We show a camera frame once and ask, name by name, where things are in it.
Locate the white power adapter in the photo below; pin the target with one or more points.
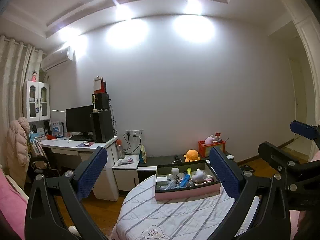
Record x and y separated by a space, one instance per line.
161 179

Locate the small doll figurine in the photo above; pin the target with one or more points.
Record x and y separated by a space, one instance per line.
34 76

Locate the orange octopus plush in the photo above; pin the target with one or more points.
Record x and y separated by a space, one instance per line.
191 155

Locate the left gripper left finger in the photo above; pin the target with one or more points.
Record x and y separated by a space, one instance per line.
43 219

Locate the striped white table cover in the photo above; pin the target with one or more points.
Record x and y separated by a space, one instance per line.
143 217

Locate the white mini hair dryer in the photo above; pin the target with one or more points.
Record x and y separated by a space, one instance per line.
199 176

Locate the red toy storage box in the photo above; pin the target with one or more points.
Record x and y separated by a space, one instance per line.
204 149

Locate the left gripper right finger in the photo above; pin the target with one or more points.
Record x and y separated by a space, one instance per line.
271 219

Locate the blue highlighter pen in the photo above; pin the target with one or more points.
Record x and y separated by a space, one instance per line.
184 181

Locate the white glass-door cabinet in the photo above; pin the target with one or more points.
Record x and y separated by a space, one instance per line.
36 105

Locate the white fluffy ball toy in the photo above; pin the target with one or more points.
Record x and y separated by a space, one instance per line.
174 172

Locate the pink black storage box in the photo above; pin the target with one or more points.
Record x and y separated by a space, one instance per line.
211 185

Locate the red-capped water bottle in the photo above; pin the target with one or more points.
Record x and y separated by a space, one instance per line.
121 153

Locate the white bedside drawer unit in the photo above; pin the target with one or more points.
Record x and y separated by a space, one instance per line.
126 173

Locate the beige curtain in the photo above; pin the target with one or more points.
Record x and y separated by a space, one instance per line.
18 61

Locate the black computer monitor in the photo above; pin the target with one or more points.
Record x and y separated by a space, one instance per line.
78 120

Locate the white computer desk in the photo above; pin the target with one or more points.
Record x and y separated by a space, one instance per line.
70 154

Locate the low white black bench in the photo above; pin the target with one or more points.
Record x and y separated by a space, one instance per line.
153 162

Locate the white air conditioner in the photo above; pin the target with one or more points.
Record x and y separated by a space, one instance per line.
57 58

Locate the yellow blue snack bag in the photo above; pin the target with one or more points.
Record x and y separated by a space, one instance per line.
142 155

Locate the black speaker box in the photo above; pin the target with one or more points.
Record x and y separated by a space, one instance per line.
101 101

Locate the black bathroom scale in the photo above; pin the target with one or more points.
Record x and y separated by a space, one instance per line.
247 168

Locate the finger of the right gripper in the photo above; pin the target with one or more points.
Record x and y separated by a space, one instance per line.
303 129
276 157

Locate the white wall power strip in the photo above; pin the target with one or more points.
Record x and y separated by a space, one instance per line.
135 132

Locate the clear plastic card box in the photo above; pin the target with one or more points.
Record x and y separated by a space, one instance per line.
166 185

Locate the pink bed quilt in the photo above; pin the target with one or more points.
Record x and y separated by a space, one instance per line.
13 206

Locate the white door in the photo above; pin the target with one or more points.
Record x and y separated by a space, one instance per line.
299 86

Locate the red desk calendar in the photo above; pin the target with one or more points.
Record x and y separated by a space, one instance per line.
99 85

